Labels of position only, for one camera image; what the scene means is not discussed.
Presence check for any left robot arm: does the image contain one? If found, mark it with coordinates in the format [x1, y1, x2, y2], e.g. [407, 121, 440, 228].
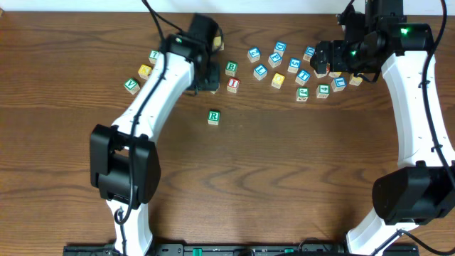
[90, 33, 220, 255]

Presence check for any blue 2 block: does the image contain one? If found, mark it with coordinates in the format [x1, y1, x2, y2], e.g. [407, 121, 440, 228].
[247, 47, 261, 63]

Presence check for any blue l block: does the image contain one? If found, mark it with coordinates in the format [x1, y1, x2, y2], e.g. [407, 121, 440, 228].
[253, 64, 268, 81]
[331, 77, 347, 92]

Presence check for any green J block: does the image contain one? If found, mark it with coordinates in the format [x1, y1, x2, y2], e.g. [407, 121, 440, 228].
[296, 87, 309, 102]

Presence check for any blue L block right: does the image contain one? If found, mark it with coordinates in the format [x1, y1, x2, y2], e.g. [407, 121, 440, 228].
[331, 77, 347, 92]

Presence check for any green 4 block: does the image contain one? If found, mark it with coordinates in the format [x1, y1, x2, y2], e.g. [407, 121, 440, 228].
[316, 84, 331, 99]

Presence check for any yellow A block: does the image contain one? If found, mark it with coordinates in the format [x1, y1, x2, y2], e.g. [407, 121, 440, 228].
[138, 65, 153, 80]

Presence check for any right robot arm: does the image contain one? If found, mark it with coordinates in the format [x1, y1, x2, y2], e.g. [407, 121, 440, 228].
[310, 0, 454, 255]

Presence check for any blue L block centre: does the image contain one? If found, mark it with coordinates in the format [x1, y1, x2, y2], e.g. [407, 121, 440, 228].
[253, 64, 268, 81]

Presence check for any green V block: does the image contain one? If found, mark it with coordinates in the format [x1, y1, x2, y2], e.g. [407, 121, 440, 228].
[124, 78, 140, 95]

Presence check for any yellow top block right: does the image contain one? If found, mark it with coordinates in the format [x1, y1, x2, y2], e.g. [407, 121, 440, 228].
[328, 72, 342, 78]

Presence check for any blue D block right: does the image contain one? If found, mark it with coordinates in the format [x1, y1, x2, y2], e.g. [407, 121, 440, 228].
[303, 46, 315, 62]

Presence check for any blue T block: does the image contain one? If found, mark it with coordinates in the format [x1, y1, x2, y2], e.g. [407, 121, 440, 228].
[295, 69, 311, 86]

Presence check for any yellow block far right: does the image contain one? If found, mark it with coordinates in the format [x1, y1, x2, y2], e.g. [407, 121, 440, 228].
[349, 74, 363, 86]

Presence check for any blue P block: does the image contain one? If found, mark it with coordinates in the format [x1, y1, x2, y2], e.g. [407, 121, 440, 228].
[268, 53, 282, 68]

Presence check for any red I block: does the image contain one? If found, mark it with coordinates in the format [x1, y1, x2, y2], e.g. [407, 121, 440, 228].
[227, 78, 240, 93]

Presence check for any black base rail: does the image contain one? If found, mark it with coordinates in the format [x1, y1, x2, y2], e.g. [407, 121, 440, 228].
[63, 242, 420, 256]

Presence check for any blue 5 block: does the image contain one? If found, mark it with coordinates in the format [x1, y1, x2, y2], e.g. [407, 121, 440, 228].
[287, 58, 301, 73]

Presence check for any green R block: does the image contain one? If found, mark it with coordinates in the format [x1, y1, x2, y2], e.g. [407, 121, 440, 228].
[208, 110, 220, 125]

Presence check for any blue D block upper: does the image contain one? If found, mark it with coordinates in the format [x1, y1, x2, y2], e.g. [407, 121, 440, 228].
[274, 41, 287, 56]

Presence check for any green B block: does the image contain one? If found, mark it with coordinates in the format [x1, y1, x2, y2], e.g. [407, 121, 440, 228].
[225, 61, 238, 77]

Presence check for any yellow O block right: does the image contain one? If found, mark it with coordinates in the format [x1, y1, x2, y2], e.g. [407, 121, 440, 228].
[271, 73, 285, 89]

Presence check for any blue d block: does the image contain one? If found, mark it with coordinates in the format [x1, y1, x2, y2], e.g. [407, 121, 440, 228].
[303, 46, 315, 62]
[274, 41, 287, 56]

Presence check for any green 7 block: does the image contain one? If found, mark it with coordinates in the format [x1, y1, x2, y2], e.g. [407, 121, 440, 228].
[149, 50, 160, 65]

